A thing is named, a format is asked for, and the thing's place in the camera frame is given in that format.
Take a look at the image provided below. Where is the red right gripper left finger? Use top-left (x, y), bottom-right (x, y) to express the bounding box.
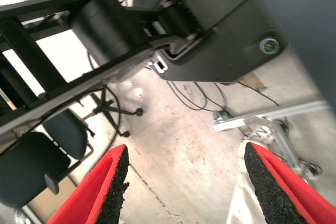
top-left (48, 144), bottom-right (130, 224)

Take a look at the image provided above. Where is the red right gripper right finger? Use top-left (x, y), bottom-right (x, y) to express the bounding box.
top-left (244, 142), bottom-right (336, 224)

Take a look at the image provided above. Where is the dark grey table cloth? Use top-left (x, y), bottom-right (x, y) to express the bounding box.
top-left (246, 0), bottom-right (336, 97)

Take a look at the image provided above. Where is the dark office swivel chair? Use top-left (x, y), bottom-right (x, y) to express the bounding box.
top-left (0, 86), bottom-right (145, 209)

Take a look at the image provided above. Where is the small metal bracket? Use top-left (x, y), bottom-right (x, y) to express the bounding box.
top-left (213, 109), bottom-right (229, 124)

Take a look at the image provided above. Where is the aluminium profile rail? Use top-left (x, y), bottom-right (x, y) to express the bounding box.
top-left (212, 100), bottom-right (331, 132)
top-left (272, 118), bottom-right (306, 175)

